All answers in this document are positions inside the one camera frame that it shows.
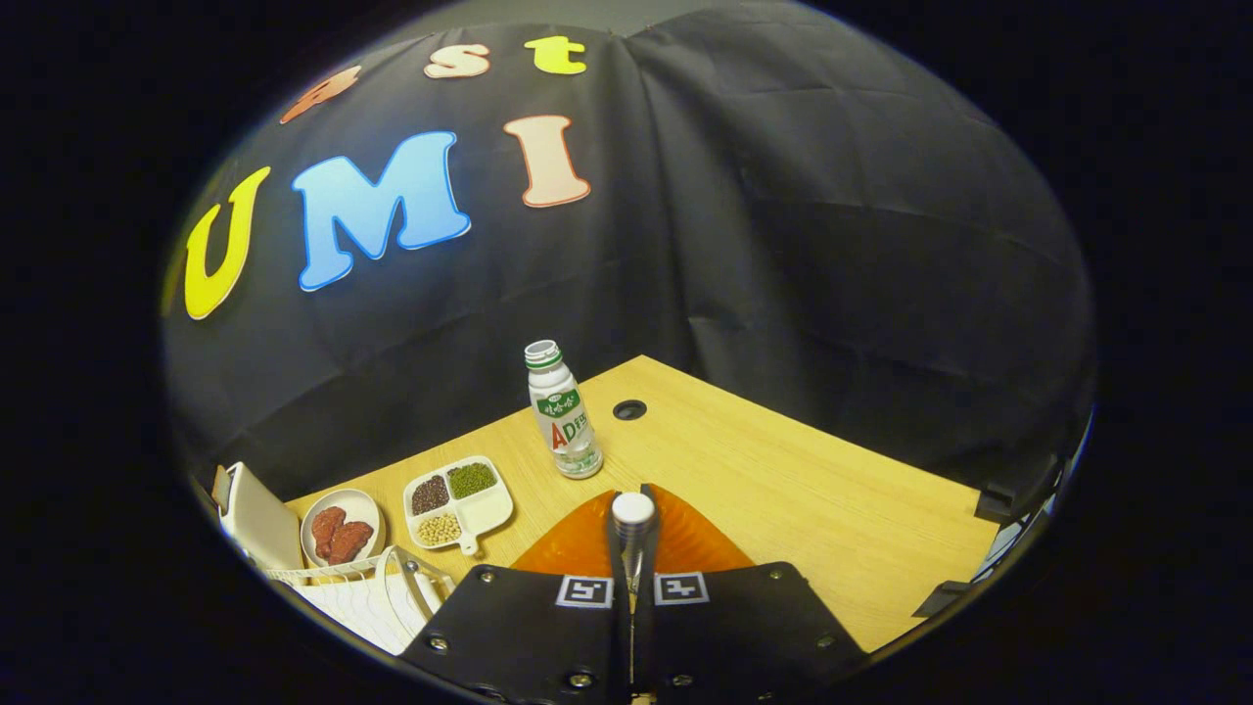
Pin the pile of dark beans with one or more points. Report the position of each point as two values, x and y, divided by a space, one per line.
430 495

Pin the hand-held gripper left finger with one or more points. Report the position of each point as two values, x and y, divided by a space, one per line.
529 636

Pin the white toaster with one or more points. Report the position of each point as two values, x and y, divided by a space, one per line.
259 524

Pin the pile of green beans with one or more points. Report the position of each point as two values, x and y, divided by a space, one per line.
472 481

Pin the brown meat piece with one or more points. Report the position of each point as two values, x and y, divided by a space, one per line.
352 541
327 529

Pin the pile of yellow soybeans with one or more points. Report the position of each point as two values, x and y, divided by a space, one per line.
440 530

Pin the white divided snack tray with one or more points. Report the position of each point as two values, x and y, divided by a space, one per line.
489 511

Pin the white drink bottle green label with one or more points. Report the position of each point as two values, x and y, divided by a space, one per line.
563 421

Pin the beige dish with meat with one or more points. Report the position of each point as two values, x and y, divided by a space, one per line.
364 504

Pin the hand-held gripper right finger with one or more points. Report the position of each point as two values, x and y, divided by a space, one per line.
734 636

